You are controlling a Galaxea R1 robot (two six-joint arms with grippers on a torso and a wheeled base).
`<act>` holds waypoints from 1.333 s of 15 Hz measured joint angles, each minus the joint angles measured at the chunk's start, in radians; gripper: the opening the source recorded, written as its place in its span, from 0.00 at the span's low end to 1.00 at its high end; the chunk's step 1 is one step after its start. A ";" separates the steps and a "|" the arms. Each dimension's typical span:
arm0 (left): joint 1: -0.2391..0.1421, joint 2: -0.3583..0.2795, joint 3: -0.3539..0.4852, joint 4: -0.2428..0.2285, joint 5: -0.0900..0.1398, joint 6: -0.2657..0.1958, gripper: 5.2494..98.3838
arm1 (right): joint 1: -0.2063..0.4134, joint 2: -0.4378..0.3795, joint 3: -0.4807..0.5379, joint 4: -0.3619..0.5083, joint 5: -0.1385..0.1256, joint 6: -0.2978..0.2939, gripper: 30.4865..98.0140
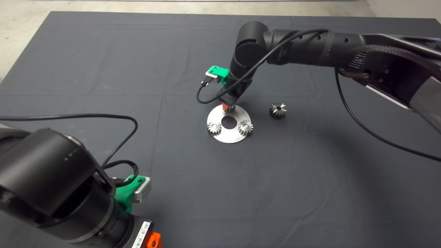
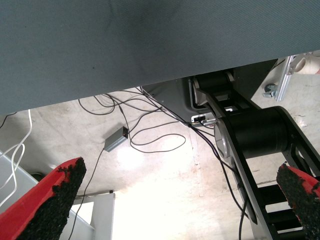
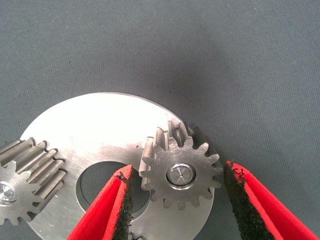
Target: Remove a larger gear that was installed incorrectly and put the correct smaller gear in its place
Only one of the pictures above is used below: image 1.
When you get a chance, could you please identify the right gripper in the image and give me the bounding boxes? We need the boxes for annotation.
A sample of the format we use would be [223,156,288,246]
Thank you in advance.
[216,76,253,113]

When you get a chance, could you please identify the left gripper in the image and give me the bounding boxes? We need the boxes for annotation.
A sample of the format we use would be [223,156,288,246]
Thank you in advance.
[119,216,163,248]

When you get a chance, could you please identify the large steel gear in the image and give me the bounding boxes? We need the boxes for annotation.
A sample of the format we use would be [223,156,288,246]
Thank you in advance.
[269,103,287,120]

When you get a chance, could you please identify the round metal plate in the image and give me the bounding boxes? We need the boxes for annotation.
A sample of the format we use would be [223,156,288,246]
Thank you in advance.
[207,104,251,144]

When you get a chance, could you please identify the dark grey table cloth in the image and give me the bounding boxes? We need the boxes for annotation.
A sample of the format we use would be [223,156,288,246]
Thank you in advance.
[0,10,441,248]

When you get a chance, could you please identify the black right camera cable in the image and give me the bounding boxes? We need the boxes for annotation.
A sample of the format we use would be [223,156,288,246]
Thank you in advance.
[196,28,441,162]

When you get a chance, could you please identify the silver right camera box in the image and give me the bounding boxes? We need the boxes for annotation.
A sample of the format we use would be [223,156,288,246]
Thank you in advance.
[205,71,221,85]

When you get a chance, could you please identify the silver camera box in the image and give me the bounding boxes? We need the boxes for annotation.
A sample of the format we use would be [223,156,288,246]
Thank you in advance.
[205,71,221,85]
[133,176,152,204]

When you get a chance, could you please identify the green right camera mount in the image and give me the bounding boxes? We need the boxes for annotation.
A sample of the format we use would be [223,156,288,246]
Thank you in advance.
[208,66,230,85]

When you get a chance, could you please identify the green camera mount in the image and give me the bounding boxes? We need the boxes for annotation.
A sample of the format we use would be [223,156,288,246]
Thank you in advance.
[114,175,146,213]
[208,66,230,85]

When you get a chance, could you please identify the silver left camera box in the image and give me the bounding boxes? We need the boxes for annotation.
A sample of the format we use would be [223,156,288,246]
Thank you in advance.
[133,176,152,204]

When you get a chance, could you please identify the green left camera mount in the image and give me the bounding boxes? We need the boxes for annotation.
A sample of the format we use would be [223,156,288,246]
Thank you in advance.
[114,175,146,213]

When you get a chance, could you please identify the braided black cable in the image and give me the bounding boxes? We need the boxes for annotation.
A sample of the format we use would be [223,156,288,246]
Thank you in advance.
[102,159,140,188]
[345,45,441,85]

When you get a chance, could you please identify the thin black cable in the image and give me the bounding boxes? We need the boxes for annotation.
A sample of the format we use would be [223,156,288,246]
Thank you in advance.
[0,115,139,166]

